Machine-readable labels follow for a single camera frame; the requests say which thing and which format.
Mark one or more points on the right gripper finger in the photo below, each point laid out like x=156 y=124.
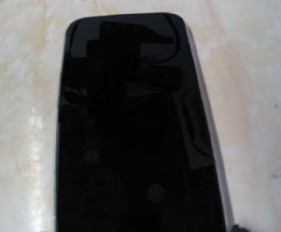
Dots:
x=237 y=228

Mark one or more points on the black phone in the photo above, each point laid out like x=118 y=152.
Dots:
x=136 y=148

